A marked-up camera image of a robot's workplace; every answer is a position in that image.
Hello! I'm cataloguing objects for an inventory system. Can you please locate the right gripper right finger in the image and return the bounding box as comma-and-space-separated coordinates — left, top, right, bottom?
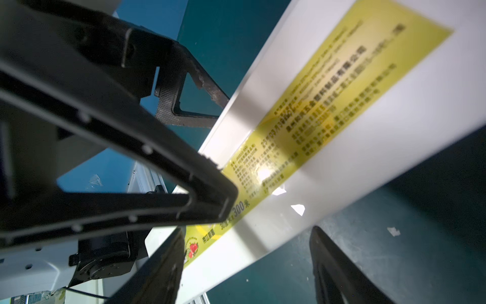
310, 226, 393, 303

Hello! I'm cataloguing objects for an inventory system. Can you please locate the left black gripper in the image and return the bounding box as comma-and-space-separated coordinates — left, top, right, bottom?
1, 1, 238, 251

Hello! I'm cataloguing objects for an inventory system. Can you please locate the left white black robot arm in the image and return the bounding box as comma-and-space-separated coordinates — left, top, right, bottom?
1, 1, 238, 303

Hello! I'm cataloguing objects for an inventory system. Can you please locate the white wrap dispenser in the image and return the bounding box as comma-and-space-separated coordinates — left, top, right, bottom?
177, 1, 485, 303

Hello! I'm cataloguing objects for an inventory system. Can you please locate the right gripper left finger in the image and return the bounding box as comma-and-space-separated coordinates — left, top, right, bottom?
105, 228, 185, 304

